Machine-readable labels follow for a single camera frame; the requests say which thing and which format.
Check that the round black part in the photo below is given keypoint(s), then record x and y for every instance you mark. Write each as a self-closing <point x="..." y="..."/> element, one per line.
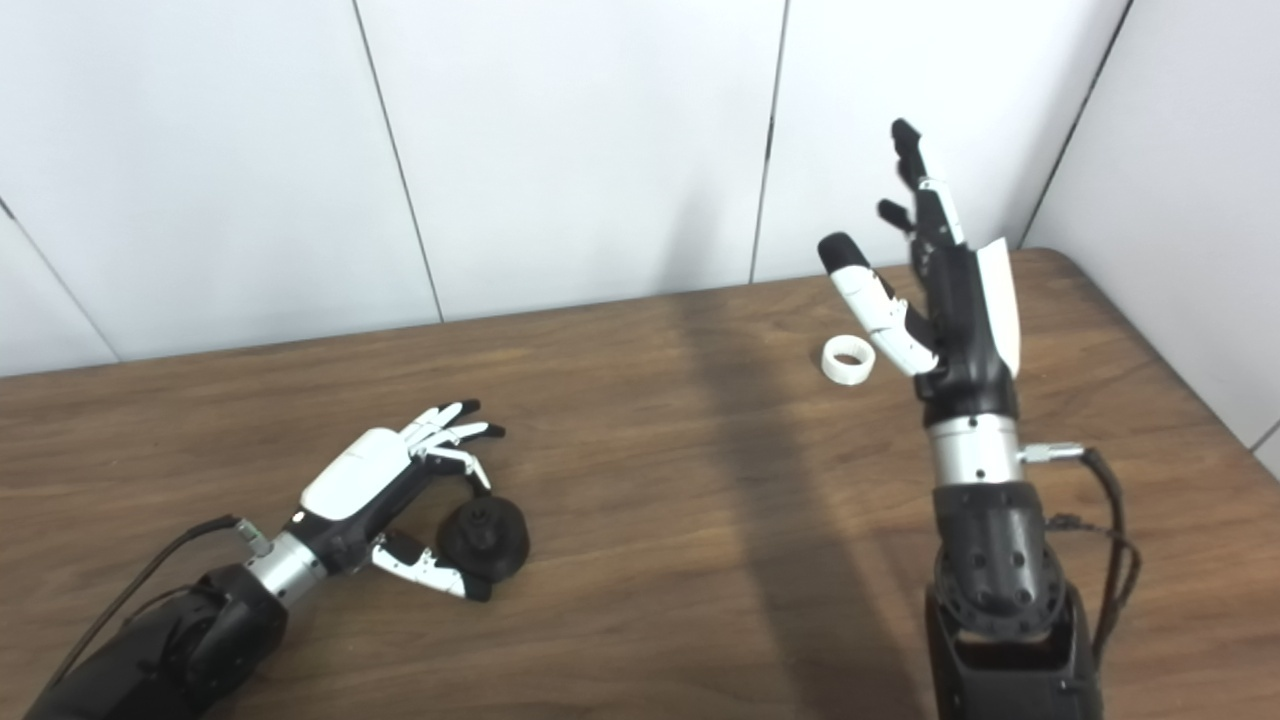
<point x="505" y="545"/>

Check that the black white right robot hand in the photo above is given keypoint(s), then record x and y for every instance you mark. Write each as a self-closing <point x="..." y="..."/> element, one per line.
<point x="965" y="330"/>

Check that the black wall panel clip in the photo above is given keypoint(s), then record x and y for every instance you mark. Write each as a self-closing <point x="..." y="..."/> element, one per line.
<point x="770" y="130"/>

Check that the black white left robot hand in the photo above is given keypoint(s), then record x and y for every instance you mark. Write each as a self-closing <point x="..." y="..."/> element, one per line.
<point x="360" y="470"/>

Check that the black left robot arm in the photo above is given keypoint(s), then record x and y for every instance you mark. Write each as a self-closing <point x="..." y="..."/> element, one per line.
<point x="200" y="640"/>

